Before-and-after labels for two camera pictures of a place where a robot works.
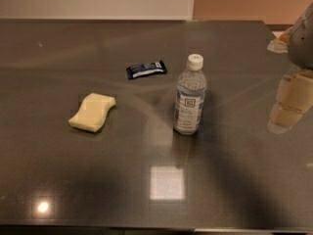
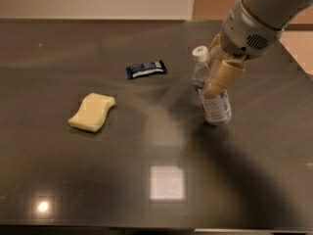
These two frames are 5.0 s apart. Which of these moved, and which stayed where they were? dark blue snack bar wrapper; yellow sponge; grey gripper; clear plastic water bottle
Moved: grey gripper; clear plastic water bottle
Stayed: yellow sponge; dark blue snack bar wrapper
